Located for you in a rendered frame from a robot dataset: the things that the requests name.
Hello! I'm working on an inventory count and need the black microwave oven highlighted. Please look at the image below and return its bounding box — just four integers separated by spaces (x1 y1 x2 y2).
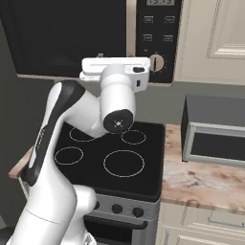
0 0 184 88

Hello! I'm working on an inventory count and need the cream base cupboard door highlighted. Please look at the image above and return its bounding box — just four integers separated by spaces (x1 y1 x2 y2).
156 232 245 245

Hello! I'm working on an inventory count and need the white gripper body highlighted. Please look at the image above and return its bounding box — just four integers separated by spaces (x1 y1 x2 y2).
78 56 151 82

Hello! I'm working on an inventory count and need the cream drawer front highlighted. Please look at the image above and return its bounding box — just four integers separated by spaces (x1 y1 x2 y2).
157 201 245 238

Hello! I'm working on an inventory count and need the black oven door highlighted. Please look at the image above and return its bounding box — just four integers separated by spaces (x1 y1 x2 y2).
82 215 158 245

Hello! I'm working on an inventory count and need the beige microwave door handle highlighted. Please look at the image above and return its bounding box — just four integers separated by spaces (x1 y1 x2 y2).
125 0 138 58

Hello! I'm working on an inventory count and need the cream wall cupboard door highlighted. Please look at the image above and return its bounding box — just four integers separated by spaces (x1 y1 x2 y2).
173 0 245 86

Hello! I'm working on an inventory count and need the grey toaster oven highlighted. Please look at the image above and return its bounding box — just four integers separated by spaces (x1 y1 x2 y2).
180 94 245 168

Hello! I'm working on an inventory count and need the silver drawer handle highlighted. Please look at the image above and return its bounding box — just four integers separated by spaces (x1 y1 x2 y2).
207 217 245 229

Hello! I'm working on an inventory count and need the black glass hob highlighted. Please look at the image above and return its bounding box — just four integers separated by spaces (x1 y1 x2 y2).
53 121 167 203

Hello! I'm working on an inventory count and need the silver oven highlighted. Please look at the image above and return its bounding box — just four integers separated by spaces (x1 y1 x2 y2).
81 192 162 245

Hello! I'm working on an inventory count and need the black oven door handle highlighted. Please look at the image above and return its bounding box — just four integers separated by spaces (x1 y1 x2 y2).
83 215 149 231

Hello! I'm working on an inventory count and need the black microwave door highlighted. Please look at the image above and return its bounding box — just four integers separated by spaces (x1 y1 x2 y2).
0 0 138 78

